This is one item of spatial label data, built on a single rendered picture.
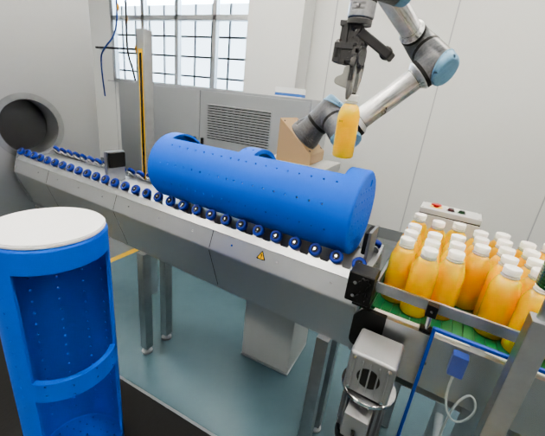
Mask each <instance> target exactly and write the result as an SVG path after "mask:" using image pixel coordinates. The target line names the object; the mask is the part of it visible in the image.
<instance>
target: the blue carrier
mask: <svg viewBox="0 0 545 436"><path fill-rule="evenodd" d="M148 174H149V178H150V180H151V183H152V185H153V187H154V188H155V189H156V190H157V191H158V192H161V193H162V194H164V195H166V196H174V197H175V198H176V199H179V200H185V201H187V202H189V203H192V204H195V205H196V204H199V205H200V206H202V207H203V208H208V209H213V210H215V211H216V212H219V213H222V214H229V215H230V216H232V217H234V218H237V219H244V220H246V221H248V222H251V223H253V224H256V225H258V224H260V225H262V226H263V227H264V228H269V229H271V230H279V231H280V232H281V233H283V234H288V235H290V236H297V237H299V238H300V239H301V240H306V241H309V242H311V243H315V242H316V243H318V244H320V245H321V246H323V247H328V248H330V249H333V250H336V249H337V250H340V251H341V252H342V253H346V254H351V253H353V252H354V251H355V250H356V249H357V247H358V245H359V244H360V242H361V240H362V237H363V235H364V232H365V230H366V227H367V225H368V222H369V217H370V214H371V211H372V208H373V203H374V199H375V187H376V179H375V173H374V171H372V170H365V169H361V168H357V167H351V168H350V169H348V170H347V172H346V173H345V174H342V173H337V172H333V171H328V170H321V169H317V168H312V167H308V166H304V165H300V164H295V163H287V162H284V161H279V160H276V158H275V156H274V155H273V154H272V153H271V152H270V151H268V150H264V149H260V148H255V147H247V148H244V149H243V150H241V151H239V152H238V151H230V150H226V149H222V148H217V147H213V146H208V145H205V144H200V142H199V141H198V140H197V139H196V138H195V137H193V136H191V135H189V134H184V133H180V132H171V133H168V134H165V135H163V136H162V137H161V138H160V139H159V140H158V141H157V142H156V143H155V144H154V146H153V147H152V149H151V153H150V155H149V159H148ZM299 174H300V175H299ZM273 191H274V192H273ZM297 197H298V198H297ZM309 200H310V201H309ZM321 203H322V204H323V205H322V204H321Z"/></svg>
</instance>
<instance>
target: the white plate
mask: <svg viewBox="0 0 545 436"><path fill-rule="evenodd" d="M105 226H106V219H105V217H104V216H103V215H101V214H99V213H97V212H95V211H92V210H89V209H84V208H66V207H58V208H36V209H30V210H24V211H20V212H16V213H13V214H9V215H4V216H1V217H0V249H6V250H17V251H28V250H42V249H50V248H55V247H64V246H67V245H72V244H74V243H78V242H81V241H84V240H87V239H89V238H91V237H93V236H95V235H96V234H98V233H99V232H100V231H101V230H103V229H104V227H105Z"/></svg>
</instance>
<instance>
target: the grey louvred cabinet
mask: <svg viewBox="0 0 545 436"><path fill-rule="evenodd" d="M320 102H321V100H314V99H300V98H292V97H284V96H275V95H267V94H258V93H243V92H235V91H226V90H217V89H209V88H200V87H185V86H177V85H168V84H160V83H153V105H154V143H156V142H157V141H158V140H159V139H160V138H161V137H162V136H163V135H165V134H168V133H171V132H180V133H184V134H189V135H191V136H193V137H195V138H196V139H197V140H198V141H199V142H200V144H205V145H208V146H213V147H217V148H222V149H226V150H230V151H238V152H239V151H241V150H243V149H244V148H247V147H255V148H260V149H264V150H268V151H270V152H271V153H272V154H273V155H276V154H277V147H278V139H279V123H280V118H298V119H302V118H304V117H306V116H307V115H308V114H309V113H310V112H311V111H312V110H313V109H314V108H315V107H316V106H317V105H318V104H319V103H320ZM119 109H120V124H121V139H122V151H124V153H125V167H126V169H128V168H133V169H134V170H135V171H136V173H135V174H134V176H136V175H137V171H138V170H141V148H140V124H139V101H138V81H135V80H119Z"/></svg>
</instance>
